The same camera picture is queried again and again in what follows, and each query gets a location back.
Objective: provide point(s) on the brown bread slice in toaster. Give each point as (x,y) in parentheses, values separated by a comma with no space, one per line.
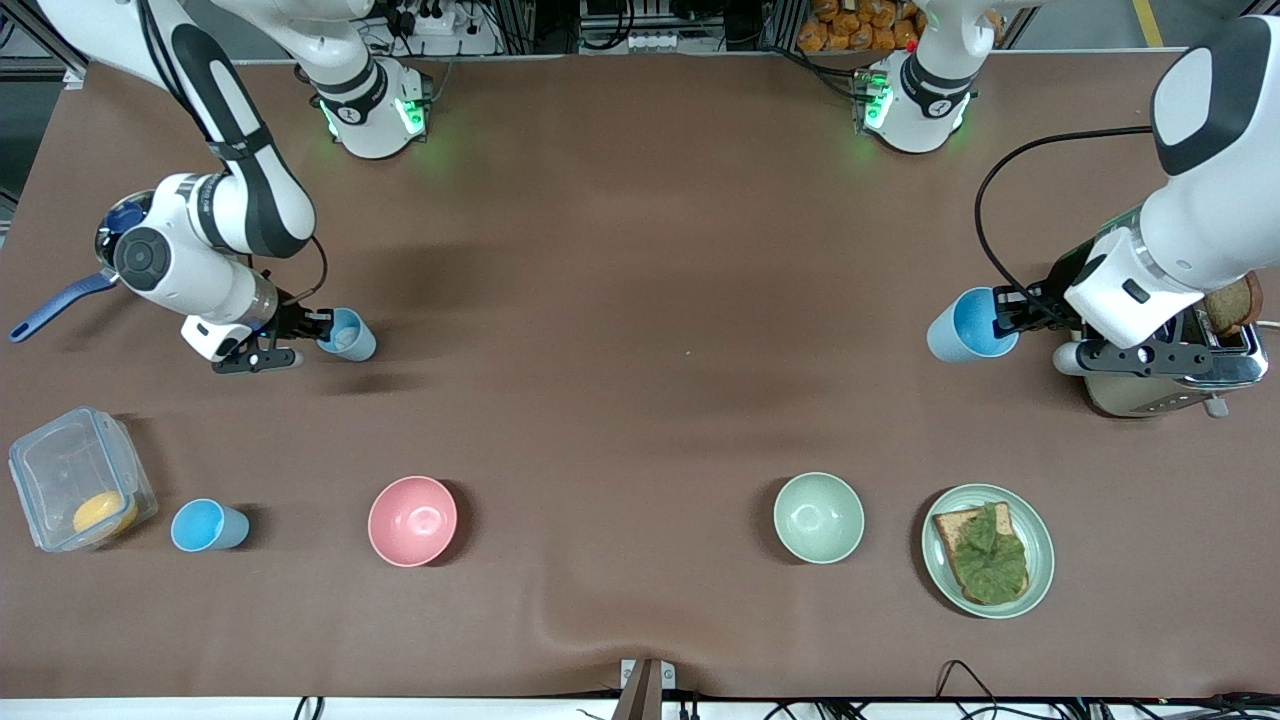
(1235,305)

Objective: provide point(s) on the crumpled white tissue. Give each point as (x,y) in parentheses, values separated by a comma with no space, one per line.
(345,340)

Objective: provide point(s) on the pale green plate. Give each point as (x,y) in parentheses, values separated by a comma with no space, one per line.
(1040,545)

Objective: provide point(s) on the yellow orange round food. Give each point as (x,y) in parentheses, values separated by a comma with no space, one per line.
(104,514)

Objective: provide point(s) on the brown table cover mat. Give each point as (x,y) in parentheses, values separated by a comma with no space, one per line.
(640,250)

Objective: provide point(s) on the cream and chrome toaster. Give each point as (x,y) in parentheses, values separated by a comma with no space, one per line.
(1150,397)

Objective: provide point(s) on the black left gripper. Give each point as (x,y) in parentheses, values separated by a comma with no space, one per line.
(1052,292)

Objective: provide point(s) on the pale green bowl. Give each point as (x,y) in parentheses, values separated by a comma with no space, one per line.
(818,518)

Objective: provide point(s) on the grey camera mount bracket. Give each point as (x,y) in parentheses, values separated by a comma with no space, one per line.
(642,690)

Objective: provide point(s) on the white power strip with plugs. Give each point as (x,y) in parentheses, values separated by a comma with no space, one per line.
(435,18)

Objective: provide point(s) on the pink bowl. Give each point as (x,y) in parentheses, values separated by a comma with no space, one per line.
(412,521)

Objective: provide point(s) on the blue cup with white tissue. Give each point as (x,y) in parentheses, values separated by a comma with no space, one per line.
(355,342)

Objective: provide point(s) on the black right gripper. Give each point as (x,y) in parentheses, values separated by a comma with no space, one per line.
(290,319)

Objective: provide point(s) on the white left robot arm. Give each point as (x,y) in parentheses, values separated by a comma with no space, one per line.
(1200,220)

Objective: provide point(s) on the blue paper cup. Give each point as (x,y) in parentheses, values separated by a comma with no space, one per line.
(965,330)
(205,526)

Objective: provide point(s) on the toast slice under lettuce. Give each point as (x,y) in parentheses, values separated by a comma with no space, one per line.
(950,530)

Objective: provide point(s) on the small white power strip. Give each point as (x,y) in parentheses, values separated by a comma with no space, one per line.
(655,42)

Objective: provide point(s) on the clear plastic lidded container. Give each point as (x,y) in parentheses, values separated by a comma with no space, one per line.
(60,460)

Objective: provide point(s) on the green lettuce leaf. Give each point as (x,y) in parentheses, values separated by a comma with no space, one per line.
(992,560)

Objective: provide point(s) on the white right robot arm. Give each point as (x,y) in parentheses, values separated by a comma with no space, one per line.
(240,190)

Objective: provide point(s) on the bag of orange buns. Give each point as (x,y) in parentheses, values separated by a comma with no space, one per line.
(850,25)

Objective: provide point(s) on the metal corner bracket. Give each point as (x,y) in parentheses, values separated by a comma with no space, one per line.
(73,78)

